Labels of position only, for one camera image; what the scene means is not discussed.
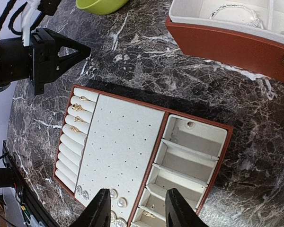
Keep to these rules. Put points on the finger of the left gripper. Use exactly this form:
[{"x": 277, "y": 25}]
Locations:
[{"x": 62, "y": 64}]

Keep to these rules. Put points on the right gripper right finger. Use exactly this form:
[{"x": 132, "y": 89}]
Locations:
[{"x": 178, "y": 211}]

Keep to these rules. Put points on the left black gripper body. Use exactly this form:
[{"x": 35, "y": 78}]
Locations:
[{"x": 43, "y": 53}]

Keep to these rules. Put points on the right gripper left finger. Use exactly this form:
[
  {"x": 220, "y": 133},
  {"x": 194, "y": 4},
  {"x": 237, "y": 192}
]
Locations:
[{"x": 97, "y": 213}]

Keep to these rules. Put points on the red jewelry tray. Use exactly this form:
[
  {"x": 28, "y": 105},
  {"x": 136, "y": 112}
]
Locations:
[{"x": 139, "y": 149}]

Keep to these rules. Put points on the red jewelry box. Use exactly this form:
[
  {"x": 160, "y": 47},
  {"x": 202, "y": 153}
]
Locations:
[{"x": 254, "y": 49}]

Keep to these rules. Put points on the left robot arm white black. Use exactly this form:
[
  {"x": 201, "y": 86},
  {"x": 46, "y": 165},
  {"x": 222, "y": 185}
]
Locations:
[{"x": 14, "y": 57}]

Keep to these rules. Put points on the pearl earring framed left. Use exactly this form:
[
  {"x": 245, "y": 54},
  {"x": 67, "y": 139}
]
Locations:
[{"x": 113, "y": 217}]

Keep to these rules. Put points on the pearl earring framed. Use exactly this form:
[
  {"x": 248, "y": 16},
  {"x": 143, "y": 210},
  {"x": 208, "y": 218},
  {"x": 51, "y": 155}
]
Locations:
[
  {"x": 113, "y": 217},
  {"x": 120, "y": 222}
]

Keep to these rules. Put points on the crystal stud earring lower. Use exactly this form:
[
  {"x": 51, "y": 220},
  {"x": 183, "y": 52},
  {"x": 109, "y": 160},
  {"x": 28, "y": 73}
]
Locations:
[{"x": 85, "y": 195}]

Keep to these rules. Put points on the crystal stud earring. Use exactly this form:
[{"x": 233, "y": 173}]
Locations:
[
  {"x": 79, "y": 190},
  {"x": 85, "y": 195}
]

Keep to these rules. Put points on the pearl earring framed right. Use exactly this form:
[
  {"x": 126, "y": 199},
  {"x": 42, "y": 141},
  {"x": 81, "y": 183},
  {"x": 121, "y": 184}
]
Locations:
[{"x": 120, "y": 222}]

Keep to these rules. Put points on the pearl earring single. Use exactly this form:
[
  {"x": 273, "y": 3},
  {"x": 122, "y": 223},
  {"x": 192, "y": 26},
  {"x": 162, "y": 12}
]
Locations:
[{"x": 113, "y": 194}]

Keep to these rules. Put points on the gold stud earring right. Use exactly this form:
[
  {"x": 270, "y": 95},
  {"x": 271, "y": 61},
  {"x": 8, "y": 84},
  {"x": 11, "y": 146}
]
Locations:
[{"x": 149, "y": 215}]

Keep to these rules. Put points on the crystal stud earring upper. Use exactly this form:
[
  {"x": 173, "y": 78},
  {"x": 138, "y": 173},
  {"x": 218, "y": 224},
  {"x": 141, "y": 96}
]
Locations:
[{"x": 79, "y": 190}]

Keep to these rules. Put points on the green bowl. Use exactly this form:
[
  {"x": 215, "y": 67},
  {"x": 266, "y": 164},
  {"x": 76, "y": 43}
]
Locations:
[{"x": 100, "y": 7}]

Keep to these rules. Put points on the earring back clear disc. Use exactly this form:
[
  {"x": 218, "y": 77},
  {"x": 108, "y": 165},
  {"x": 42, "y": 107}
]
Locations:
[{"x": 189, "y": 124}]

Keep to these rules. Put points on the silver bangle lower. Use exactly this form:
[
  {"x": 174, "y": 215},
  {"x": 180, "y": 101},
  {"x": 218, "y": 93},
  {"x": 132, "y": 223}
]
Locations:
[{"x": 238, "y": 14}]

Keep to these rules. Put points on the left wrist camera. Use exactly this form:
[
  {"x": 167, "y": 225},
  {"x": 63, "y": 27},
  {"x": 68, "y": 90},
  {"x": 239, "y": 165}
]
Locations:
[{"x": 31, "y": 13}]

